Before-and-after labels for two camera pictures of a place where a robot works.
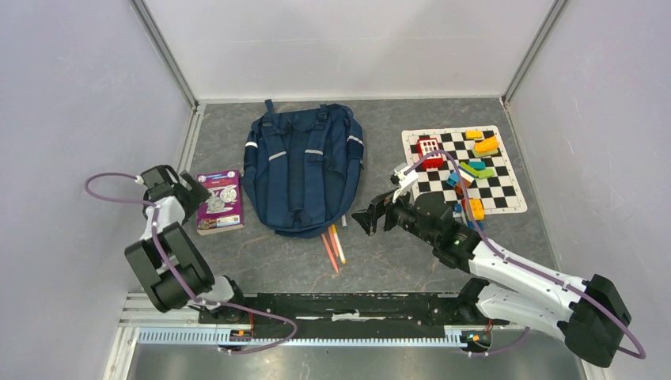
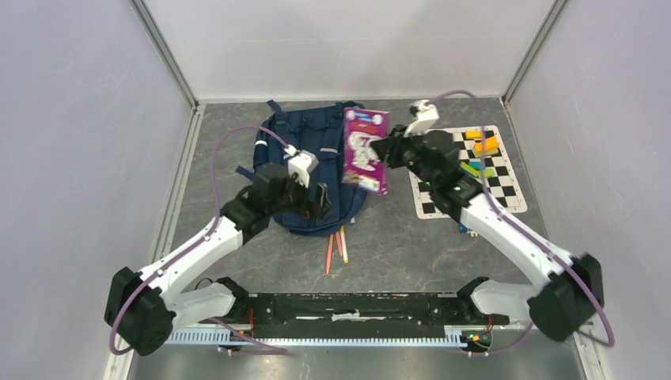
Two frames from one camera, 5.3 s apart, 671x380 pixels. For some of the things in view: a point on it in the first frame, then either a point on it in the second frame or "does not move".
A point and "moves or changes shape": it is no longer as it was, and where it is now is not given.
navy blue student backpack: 301,169 moves or changes shape
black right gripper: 369,218 to 384,147
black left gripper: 197,195 to 308,207
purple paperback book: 223,210 to 360,167
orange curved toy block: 485,146 does not move
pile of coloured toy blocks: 474,169 does not move
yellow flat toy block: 474,134 does not move
